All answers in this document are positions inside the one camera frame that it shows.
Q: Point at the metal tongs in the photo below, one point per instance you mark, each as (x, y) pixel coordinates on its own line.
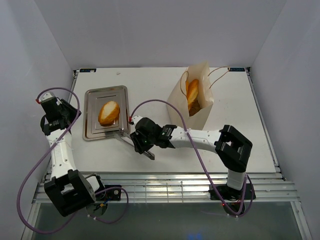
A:
(124, 137)

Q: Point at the oval bread loaf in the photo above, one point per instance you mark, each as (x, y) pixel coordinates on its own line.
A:
(109, 113)

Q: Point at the aluminium frame rail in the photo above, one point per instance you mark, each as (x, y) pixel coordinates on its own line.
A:
(194, 188)

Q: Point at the long baguette bread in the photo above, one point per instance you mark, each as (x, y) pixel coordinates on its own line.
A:
(187, 86)
(192, 92)

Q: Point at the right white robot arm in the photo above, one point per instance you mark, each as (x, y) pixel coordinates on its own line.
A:
(232, 147)

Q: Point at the metal tray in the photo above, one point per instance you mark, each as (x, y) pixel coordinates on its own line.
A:
(94, 100)

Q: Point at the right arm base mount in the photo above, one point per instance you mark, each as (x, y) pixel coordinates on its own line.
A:
(230, 194)

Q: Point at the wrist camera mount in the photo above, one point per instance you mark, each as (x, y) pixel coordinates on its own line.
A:
(46, 96)
(133, 120)

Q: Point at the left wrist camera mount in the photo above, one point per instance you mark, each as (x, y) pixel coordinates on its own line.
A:
(46, 96)

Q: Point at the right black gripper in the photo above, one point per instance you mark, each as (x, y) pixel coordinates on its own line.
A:
(139, 147)

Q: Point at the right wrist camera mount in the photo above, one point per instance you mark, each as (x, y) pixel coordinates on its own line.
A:
(133, 120)

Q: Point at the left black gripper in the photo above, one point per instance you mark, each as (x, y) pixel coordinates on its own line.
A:
(73, 110)

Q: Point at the beige paper bag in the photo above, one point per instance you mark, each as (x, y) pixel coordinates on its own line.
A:
(207, 78)

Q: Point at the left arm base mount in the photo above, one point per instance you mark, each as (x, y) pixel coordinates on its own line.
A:
(113, 194)

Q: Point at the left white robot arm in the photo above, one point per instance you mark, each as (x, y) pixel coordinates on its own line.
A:
(68, 189)

